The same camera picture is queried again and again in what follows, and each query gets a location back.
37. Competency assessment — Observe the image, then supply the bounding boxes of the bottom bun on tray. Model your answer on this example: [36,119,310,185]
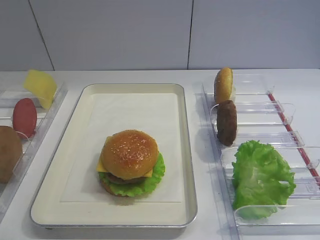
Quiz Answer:
[100,180,129,197]

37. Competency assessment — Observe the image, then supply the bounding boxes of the brown meat patty in rack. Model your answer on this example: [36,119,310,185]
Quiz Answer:
[217,100,237,147]

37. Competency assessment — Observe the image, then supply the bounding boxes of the brown bun in left rack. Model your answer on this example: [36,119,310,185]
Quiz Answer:
[0,125,23,184]

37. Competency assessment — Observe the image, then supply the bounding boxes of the red tomato slice in rack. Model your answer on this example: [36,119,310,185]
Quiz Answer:
[12,98,37,139]

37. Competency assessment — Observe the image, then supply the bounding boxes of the yellow cheese slice in rack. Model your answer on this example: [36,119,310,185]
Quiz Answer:
[23,69,57,110]

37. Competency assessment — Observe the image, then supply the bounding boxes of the clear acrylic rack left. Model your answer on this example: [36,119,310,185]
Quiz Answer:
[0,82,68,218]

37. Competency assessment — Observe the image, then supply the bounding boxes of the green lettuce on burger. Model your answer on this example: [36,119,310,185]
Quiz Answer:
[98,153,166,197]

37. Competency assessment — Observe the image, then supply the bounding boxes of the bun slice in rack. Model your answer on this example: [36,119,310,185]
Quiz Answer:
[214,67,233,104]

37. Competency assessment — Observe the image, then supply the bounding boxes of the white tray liner paper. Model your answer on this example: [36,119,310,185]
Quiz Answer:
[61,93,184,204]

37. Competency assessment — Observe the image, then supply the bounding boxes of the yellow cheese slice on burger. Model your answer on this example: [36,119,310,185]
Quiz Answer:
[94,136,154,179]

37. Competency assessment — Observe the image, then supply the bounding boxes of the clear acrylic rack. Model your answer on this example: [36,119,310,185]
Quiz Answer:
[0,82,68,218]
[197,74,320,240]

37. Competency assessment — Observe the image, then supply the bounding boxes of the white metal tray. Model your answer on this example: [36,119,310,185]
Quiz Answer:
[30,83,197,228]

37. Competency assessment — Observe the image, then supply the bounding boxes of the clear acrylic rack right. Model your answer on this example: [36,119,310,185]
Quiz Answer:
[197,74,320,240]

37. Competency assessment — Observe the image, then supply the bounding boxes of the green lettuce leaf in rack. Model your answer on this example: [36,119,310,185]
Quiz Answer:
[232,140,296,220]

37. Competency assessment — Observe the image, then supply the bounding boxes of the sesame top bun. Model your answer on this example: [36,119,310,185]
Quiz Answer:
[101,129,159,180]

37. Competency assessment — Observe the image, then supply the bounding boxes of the brown meat patty on burger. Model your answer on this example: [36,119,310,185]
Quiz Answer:
[104,172,147,185]

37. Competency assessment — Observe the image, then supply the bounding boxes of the red strip on rack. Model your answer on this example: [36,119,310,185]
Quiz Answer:
[267,93,320,185]

